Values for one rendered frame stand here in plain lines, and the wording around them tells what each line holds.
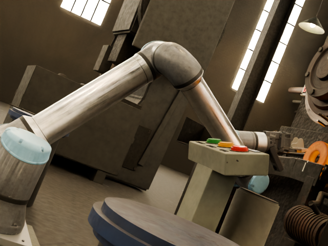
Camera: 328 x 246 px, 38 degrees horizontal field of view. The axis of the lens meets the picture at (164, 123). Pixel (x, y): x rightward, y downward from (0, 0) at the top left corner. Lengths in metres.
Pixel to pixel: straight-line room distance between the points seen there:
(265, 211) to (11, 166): 0.71
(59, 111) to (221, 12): 3.41
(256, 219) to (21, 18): 10.86
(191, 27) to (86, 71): 7.40
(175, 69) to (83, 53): 10.32
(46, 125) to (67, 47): 10.26
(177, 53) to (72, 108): 0.39
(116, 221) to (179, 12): 4.00
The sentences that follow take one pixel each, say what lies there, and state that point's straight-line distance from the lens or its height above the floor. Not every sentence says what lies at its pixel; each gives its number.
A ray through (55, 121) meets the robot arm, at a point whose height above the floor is 0.48.
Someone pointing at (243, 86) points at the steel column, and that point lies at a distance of 9.15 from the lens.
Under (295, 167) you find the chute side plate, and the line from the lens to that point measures 2.19.
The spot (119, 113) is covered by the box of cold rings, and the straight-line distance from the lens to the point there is 4.22.
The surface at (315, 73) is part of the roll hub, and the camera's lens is 2.23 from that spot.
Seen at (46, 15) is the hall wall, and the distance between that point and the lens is 11.88.
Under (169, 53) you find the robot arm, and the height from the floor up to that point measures 0.83.
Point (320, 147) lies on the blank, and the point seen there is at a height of 0.79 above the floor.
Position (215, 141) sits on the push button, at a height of 0.61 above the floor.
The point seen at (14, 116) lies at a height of 0.39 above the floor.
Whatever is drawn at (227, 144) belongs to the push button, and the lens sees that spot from 1.18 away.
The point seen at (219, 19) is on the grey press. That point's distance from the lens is 4.83.
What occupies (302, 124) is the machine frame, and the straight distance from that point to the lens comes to 2.56.
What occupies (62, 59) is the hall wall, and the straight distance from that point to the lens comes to 11.82.
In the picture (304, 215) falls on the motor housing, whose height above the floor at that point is 0.50.
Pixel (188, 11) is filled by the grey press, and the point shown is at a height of 1.78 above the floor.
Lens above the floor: 0.55
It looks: 2 degrees up
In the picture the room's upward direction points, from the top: 22 degrees clockwise
